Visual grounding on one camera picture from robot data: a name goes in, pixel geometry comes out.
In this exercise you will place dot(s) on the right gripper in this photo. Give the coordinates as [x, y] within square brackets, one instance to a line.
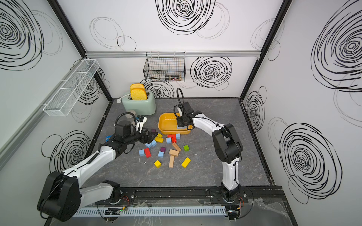
[179, 122]

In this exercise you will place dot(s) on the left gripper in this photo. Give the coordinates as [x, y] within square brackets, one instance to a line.
[149, 139]

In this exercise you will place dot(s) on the yellow plastic tub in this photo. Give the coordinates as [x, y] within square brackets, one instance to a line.
[167, 124]

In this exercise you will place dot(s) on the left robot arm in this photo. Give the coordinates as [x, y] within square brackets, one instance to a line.
[63, 193]

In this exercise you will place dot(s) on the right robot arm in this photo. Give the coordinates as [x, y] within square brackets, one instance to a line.
[227, 144]

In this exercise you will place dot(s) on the blue block pair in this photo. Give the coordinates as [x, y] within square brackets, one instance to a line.
[154, 143]
[148, 145]

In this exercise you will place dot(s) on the red block by tub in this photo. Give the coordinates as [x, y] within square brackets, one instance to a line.
[173, 138]

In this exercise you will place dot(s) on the wooden block slanted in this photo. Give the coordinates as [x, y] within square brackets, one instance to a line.
[176, 147]

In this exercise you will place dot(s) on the wooden block middle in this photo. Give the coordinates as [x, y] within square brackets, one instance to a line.
[173, 152]

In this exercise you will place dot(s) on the yellow cube block front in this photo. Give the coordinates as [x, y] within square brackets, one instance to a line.
[157, 164]

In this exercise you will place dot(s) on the glass jar with rice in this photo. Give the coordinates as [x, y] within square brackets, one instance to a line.
[132, 112]

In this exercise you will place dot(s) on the mint green toaster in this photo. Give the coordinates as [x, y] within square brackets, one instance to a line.
[141, 107]

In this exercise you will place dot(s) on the long wooden block upright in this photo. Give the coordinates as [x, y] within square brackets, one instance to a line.
[171, 161]

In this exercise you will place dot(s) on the yellow long block front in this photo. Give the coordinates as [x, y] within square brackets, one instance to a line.
[186, 162]

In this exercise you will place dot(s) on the blue candy packet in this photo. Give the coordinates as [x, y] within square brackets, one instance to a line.
[108, 138]

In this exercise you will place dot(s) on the front yellow bread slice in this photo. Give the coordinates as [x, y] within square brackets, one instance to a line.
[138, 94]

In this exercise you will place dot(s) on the yellow bread slice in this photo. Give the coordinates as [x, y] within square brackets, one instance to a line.
[137, 87]
[138, 94]

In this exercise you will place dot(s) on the items in black basket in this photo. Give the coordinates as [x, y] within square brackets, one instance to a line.
[173, 77]

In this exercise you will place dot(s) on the rear yellow bread slice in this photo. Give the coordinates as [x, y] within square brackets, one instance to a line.
[137, 87]

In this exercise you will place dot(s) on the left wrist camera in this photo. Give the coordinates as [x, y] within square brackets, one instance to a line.
[140, 121]

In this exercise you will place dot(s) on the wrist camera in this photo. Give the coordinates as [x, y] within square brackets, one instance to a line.
[178, 110]
[140, 121]

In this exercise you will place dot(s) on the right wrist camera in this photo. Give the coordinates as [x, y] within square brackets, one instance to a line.
[178, 110]

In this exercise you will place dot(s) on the black wire wall basket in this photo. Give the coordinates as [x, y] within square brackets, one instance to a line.
[158, 64]

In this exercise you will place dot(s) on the white slotted cable duct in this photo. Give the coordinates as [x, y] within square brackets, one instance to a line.
[152, 211]

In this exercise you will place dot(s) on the white wire wall shelf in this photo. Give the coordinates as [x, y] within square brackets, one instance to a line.
[80, 86]

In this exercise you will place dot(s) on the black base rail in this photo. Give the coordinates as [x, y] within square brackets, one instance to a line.
[207, 196]

